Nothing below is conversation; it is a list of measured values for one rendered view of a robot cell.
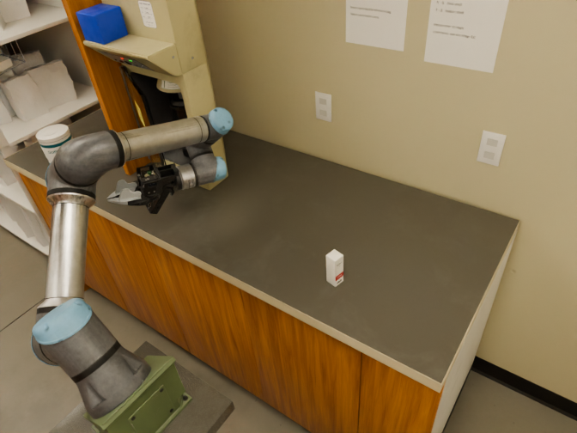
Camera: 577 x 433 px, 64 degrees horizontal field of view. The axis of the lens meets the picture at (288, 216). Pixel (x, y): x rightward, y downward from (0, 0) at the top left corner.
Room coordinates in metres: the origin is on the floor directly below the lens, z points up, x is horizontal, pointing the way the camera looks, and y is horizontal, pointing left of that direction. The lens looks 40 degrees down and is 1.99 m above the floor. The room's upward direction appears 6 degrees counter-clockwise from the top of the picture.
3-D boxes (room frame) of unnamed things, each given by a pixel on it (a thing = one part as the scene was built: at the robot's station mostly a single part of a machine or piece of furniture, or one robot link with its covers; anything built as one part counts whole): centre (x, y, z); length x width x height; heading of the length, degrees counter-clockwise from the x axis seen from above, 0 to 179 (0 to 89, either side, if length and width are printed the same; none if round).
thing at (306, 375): (1.48, 0.24, 0.45); 2.05 x 0.67 x 0.90; 51
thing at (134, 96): (1.49, 0.48, 1.19); 0.30 x 0.01 x 0.40; 25
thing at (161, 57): (1.50, 0.45, 1.46); 0.32 x 0.12 x 0.10; 51
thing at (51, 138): (1.77, 0.96, 1.02); 0.13 x 0.13 x 0.15
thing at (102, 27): (1.56, 0.54, 1.56); 0.10 x 0.10 x 0.09; 51
